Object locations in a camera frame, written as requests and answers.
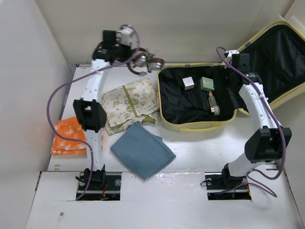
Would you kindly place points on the orange patterned cloth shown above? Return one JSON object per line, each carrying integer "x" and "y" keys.
{"x": 68, "y": 128}

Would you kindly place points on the clear gold pump bottle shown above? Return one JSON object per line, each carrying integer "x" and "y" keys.
{"x": 212, "y": 101}

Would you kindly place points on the gold lid cosmetic jar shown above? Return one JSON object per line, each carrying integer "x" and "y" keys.
{"x": 215, "y": 110}

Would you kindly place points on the blue denim cloth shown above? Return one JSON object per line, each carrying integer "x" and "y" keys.
{"x": 141, "y": 152}

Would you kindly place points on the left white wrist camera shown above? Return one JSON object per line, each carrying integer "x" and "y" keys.
{"x": 124, "y": 35}

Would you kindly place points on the cream cartoon print cloth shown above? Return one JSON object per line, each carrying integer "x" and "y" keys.
{"x": 134, "y": 102}

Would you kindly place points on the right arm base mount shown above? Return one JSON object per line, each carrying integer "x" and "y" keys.
{"x": 222, "y": 186}

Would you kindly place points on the white cosmetic box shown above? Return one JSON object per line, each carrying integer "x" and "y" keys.
{"x": 188, "y": 83}

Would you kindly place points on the green cosmetic box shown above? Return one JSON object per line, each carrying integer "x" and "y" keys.
{"x": 207, "y": 84}

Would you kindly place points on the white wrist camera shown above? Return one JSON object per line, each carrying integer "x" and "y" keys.
{"x": 124, "y": 35}
{"x": 229, "y": 53}

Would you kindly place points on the yellow suitcase black lining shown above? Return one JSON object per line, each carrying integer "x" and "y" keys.
{"x": 277, "y": 54}

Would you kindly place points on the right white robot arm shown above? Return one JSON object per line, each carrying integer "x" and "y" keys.
{"x": 270, "y": 138}

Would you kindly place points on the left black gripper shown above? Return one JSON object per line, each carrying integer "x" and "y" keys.
{"x": 128, "y": 50}

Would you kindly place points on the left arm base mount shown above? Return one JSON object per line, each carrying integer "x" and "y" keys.
{"x": 103, "y": 186}

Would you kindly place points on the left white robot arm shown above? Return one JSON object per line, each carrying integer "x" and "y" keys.
{"x": 90, "y": 114}

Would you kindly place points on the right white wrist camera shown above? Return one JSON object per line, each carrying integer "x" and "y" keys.
{"x": 229, "y": 53}

